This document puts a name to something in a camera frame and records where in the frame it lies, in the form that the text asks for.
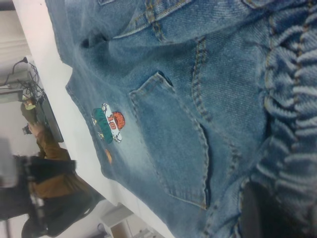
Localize dark grey box device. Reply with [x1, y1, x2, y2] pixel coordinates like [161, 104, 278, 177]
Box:
[0, 88, 24, 105]

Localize tangled black power cables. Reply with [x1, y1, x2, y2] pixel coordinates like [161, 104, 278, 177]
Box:
[6, 56, 47, 105]

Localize person in brown jacket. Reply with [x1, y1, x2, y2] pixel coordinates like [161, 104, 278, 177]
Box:
[21, 98, 86, 199]

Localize blue denim pants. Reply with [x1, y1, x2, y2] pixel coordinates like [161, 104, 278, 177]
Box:
[44, 0, 317, 238]

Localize black flat screen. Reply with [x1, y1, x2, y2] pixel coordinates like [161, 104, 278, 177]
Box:
[41, 95, 64, 143]

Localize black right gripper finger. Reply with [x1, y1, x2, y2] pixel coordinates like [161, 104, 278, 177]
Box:
[242, 182, 313, 238]

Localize white storage box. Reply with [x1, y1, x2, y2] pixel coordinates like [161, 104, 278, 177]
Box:
[99, 202, 142, 238]

